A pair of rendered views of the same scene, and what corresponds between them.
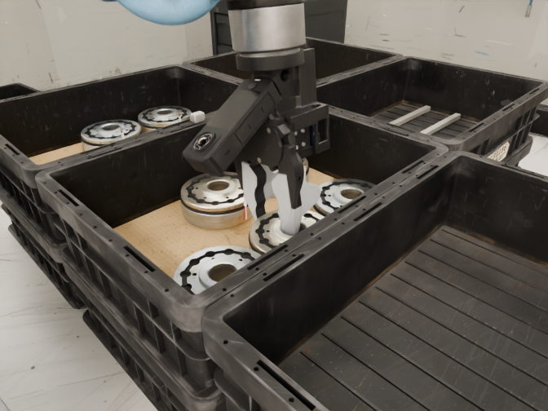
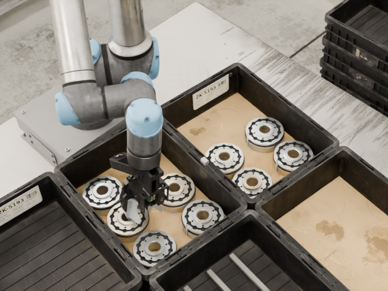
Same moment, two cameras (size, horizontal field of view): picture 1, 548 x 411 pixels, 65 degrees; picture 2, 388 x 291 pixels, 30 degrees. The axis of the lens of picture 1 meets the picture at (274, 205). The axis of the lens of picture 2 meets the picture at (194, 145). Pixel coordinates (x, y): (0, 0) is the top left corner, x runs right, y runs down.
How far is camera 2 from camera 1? 1.69 m
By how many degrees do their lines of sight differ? 73
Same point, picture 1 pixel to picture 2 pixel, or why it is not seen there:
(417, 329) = (71, 262)
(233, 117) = (123, 160)
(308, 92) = (146, 187)
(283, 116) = (132, 180)
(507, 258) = not seen: outside the picture
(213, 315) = (49, 174)
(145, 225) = (164, 166)
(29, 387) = not seen: hidden behind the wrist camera
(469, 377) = (45, 271)
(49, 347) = not seen: hidden behind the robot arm
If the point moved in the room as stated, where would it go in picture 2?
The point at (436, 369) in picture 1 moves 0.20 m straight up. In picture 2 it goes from (52, 262) to (34, 212)
